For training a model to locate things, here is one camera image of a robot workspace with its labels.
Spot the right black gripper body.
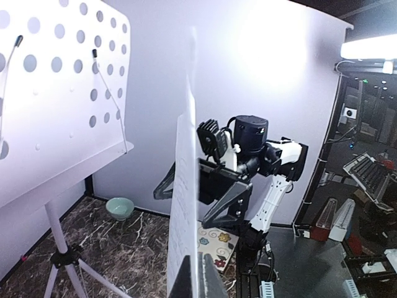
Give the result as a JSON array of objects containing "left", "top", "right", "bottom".
[{"left": 197, "top": 115, "right": 269, "bottom": 205}]

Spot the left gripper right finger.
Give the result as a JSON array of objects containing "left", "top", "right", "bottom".
[{"left": 198, "top": 252, "right": 228, "bottom": 298}]

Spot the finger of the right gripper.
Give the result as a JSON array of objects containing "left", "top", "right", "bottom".
[
  {"left": 153, "top": 163, "right": 176, "bottom": 200},
  {"left": 202, "top": 181, "right": 252, "bottom": 228}
]

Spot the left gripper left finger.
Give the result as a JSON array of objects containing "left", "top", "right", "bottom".
[{"left": 176, "top": 255, "right": 191, "bottom": 298}]

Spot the sheet music page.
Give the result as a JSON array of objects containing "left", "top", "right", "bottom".
[{"left": 167, "top": 78, "right": 199, "bottom": 297}]

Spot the white music stand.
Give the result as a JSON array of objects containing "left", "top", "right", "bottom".
[{"left": 1, "top": 1, "right": 133, "bottom": 297}]

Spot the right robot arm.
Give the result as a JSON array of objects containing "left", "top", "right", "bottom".
[{"left": 197, "top": 115, "right": 308, "bottom": 281}]

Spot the floral square coaster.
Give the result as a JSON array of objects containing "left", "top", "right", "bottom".
[{"left": 197, "top": 222, "right": 239, "bottom": 273}]

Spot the pale green bowl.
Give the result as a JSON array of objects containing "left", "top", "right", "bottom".
[{"left": 105, "top": 197, "right": 135, "bottom": 221}]

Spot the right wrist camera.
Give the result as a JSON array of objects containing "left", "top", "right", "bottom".
[{"left": 197, "top": 119, "right": 240, "bottom": 171}]

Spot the grey cable duct strip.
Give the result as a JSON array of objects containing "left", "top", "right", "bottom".
[{"left": 259, "top": 281, "right": 275, "bottom": 298}]

